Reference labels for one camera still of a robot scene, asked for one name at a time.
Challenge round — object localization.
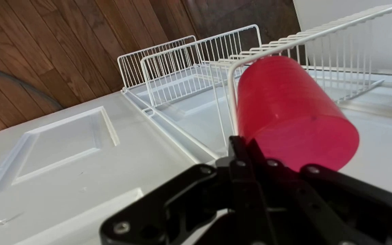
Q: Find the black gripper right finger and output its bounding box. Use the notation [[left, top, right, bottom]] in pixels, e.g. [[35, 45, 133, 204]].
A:
[[248, 139, 392, 245]]

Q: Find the white panel door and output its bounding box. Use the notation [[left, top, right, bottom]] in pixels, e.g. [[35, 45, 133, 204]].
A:
[[0, 66, 392, 245]]

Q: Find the white wire door rack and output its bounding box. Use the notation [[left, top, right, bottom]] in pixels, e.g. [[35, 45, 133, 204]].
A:
[[116, 0, 392, 160]]

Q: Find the pink plastic cup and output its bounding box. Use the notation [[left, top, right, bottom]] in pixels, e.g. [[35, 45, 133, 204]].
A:
[[235, 54, 361, 173]]

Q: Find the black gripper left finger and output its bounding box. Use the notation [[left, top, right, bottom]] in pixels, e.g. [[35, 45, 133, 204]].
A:
[[98, 134, 263, 245]]

